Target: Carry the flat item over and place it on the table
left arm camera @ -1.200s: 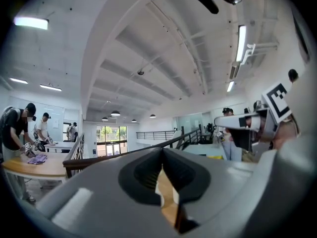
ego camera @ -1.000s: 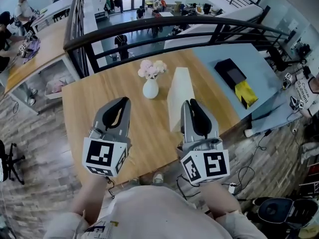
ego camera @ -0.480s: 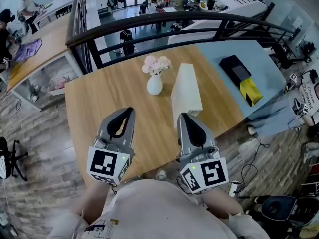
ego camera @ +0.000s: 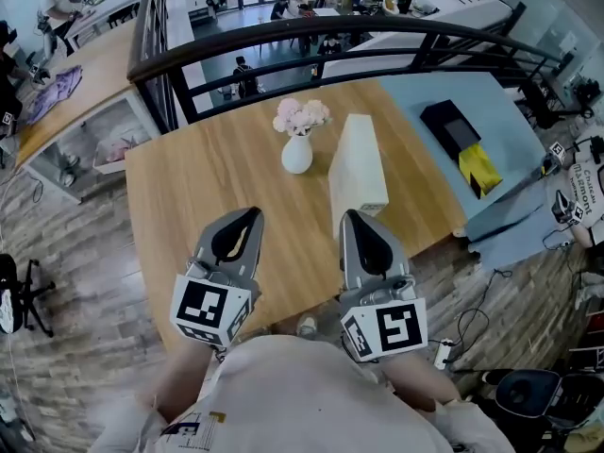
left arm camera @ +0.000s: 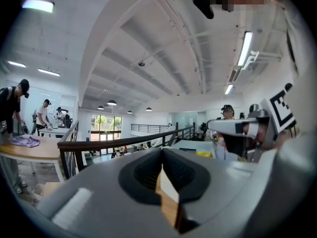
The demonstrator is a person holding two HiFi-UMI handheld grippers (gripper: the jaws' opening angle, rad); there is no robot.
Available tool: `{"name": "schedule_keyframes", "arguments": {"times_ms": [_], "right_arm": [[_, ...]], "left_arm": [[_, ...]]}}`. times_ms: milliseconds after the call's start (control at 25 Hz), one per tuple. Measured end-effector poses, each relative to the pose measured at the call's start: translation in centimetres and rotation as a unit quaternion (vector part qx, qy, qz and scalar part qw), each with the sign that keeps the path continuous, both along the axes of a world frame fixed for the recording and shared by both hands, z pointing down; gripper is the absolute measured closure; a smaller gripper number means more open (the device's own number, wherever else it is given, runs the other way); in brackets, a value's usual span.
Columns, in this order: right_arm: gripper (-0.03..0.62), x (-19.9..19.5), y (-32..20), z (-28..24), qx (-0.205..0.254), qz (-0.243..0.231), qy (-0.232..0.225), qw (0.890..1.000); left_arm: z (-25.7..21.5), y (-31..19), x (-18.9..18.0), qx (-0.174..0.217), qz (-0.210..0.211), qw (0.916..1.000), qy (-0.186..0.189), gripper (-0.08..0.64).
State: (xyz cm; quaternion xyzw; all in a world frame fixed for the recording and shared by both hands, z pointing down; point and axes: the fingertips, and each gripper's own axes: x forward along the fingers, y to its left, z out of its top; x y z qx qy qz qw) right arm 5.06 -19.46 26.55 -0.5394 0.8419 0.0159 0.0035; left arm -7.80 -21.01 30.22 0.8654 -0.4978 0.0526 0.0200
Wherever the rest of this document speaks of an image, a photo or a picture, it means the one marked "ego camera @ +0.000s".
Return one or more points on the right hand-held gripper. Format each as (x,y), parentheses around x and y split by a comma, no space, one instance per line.
(396,328)

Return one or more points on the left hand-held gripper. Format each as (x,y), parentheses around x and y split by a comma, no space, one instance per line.
(203,305)

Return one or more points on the long wooden desk white legs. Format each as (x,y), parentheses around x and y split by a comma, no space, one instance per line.
(104,73)

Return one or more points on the white ceramic vase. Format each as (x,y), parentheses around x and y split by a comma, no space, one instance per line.
(297,156)

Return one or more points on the wooden table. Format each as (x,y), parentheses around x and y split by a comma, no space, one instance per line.
(212,168)

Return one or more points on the pink flower bouquet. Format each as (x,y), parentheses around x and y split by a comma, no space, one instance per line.
(302,116)

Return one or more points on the white storage box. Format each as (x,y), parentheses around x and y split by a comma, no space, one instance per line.
(113,156)

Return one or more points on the person's white shirt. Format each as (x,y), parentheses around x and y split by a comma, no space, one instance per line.
(307,394)

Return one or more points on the person's left forearm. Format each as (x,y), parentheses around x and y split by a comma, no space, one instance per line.
(181,380)

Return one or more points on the person's grey shoe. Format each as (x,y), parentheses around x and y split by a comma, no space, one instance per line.
(307,326)

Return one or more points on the white power strip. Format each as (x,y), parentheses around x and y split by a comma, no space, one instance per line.
(443,354)

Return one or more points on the purple cloth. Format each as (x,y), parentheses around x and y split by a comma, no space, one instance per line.
(56,92)

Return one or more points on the light blue covered desk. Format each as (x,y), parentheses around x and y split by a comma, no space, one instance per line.
(500,102)

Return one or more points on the black metal railing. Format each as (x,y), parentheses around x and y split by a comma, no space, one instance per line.
(302,25)

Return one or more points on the black tripod stand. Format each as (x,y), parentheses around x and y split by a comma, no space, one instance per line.
(28,290)

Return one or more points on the black flat box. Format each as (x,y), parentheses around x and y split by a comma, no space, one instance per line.
(448,125)

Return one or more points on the person's right forearm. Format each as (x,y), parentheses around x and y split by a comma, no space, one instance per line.
(415,380)

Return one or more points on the black office chair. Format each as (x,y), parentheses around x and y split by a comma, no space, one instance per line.
(533,394)
(542,106)

